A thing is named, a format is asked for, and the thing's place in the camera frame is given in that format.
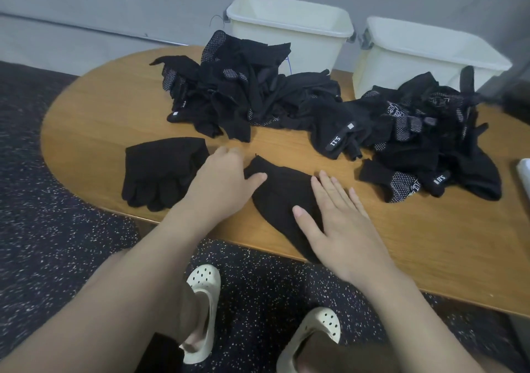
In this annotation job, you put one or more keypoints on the person's right hand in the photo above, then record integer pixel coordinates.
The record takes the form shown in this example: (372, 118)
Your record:
(348, 240)

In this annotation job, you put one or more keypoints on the person's left hand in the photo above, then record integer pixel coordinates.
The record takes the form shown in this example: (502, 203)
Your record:
(219, 186)

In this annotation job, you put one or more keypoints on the black dotted glove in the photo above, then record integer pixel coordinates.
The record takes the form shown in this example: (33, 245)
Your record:
(298, 240)
(281, 190)
(166, 151)
(182, 178)
(149, 170)
(166, 193)

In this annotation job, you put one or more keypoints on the pile of black gloves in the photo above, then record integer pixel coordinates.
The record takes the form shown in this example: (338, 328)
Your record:
(149, 201)
(232, 87)

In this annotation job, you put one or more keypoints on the stack of black gloves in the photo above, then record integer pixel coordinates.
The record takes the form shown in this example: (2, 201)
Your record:
(132, 194)

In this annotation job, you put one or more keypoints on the white plastic bin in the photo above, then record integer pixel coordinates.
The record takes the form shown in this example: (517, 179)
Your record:
(381, 70)
(306, 49)

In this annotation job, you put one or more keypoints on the person's right forearm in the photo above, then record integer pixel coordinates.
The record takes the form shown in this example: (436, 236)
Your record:
(414, 327)

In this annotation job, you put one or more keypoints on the person's left forearm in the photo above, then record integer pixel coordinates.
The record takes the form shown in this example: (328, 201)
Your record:
(108, 302)

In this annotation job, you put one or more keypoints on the person's right white shoe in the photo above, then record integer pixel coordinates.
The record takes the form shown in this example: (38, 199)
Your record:
(319, 323)

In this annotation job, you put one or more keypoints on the person's white shoe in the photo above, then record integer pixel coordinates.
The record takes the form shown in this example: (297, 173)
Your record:
(205, 290)
(319, 323)

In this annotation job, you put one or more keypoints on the person's left white shoe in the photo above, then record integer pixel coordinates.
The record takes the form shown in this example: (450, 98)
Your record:
(205, 290)

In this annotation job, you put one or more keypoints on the person's left leg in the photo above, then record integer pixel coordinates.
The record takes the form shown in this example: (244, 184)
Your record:
(178, 315)

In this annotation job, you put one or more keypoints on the white flat tray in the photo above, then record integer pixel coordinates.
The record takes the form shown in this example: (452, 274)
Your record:
(525, 178)

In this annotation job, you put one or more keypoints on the grey wall pipe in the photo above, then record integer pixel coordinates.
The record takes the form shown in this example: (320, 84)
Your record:
(108, 29)

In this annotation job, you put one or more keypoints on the metal rack frame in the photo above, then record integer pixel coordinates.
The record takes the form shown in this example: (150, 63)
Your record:
(513, 87)

